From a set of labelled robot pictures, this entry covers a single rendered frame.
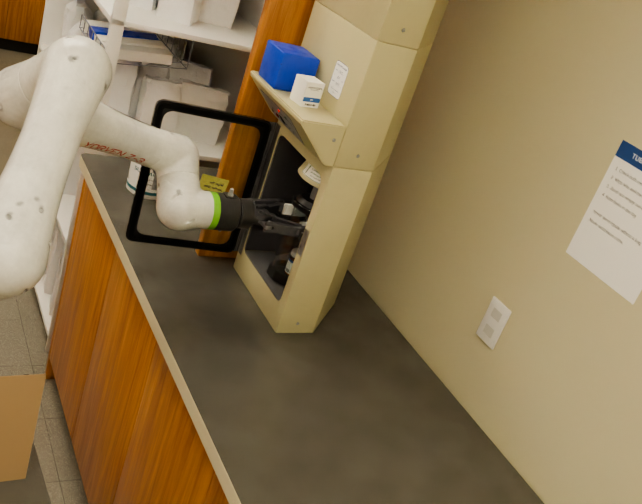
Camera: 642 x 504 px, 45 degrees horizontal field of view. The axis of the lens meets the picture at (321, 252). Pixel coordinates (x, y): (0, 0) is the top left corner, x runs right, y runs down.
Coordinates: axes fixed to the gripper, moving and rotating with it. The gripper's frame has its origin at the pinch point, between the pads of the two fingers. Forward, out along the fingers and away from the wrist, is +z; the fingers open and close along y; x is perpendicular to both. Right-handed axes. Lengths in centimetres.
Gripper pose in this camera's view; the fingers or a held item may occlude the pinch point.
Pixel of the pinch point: (306, 219)
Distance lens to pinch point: 203.1
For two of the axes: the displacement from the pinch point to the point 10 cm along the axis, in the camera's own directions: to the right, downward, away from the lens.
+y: -4.2, -5.2, 7.4
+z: 8.5, 0.6, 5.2
